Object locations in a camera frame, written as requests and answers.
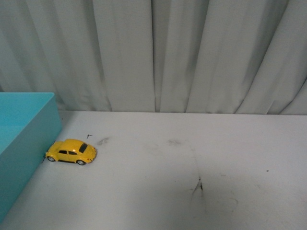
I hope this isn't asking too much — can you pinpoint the yellow beetle toy car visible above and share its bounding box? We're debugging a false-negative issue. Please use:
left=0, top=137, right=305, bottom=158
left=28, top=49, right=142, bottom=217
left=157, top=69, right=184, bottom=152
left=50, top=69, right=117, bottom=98
left=45, top=139, right=97, bottom=165

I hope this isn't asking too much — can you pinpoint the grey pleated curtain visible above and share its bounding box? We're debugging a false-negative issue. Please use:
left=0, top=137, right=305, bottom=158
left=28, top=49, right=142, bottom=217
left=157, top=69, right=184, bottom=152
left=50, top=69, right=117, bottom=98
left=0, top=0, right=307, bottom=115

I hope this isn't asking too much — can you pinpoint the turquoise plastic storage box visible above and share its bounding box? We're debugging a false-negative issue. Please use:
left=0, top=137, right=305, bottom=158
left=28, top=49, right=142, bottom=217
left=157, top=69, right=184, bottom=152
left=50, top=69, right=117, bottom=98
left=0, top=92, right=62, bottom=219

